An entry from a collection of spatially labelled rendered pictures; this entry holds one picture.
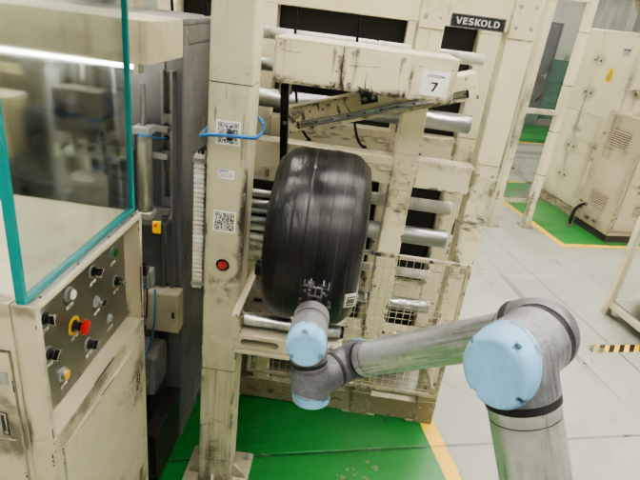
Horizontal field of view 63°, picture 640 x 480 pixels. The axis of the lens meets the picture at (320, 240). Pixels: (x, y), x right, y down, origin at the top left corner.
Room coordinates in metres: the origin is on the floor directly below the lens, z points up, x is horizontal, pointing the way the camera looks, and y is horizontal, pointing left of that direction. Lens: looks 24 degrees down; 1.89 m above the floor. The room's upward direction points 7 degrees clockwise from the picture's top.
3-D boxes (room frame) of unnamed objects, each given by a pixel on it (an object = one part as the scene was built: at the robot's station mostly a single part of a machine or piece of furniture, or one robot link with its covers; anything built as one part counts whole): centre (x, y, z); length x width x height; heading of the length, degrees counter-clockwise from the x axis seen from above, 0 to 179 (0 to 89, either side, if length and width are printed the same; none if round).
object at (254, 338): (1.48, 0.06, 0.84); 0.36 x 0.09 x 0.06; 88
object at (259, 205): (2.00, 0.27, 1.05); 0.20 x 0.15 x 0.30; 88
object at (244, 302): (1.62, 0.23, 0.90); 0.40 x 0.03 x 0.10; 178
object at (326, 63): (1.91, -0.08, 1.71); 0.61 x 0.25 x 0.15; 88
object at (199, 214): (1.58, 0.40, 1.19); 0.05 x 0.04 x 0.48; 178
